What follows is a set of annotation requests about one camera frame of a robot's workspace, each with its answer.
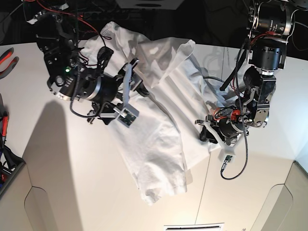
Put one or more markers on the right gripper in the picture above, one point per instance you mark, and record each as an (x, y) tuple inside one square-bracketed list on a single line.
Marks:
[(110, 95)]

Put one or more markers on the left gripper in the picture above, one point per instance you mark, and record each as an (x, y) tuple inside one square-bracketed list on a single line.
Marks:
[(222, 133)]

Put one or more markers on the white t-shirt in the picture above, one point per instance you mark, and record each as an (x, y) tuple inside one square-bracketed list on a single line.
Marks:
[(162, 143)]

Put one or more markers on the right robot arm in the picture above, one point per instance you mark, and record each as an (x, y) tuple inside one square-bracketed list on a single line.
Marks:
[(71, 76)]

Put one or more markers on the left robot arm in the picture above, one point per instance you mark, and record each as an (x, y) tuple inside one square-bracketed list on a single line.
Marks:
[(270, 24)]

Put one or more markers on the white device top centre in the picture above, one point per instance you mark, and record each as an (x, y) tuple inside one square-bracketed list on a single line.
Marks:
[(150, 4)]

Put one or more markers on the black bin with tools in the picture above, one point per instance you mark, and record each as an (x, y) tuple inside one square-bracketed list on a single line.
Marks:
[(9, 168)]

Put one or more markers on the red handled tool left edge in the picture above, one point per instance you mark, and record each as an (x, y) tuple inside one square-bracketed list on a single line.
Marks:
[(4, 119)]

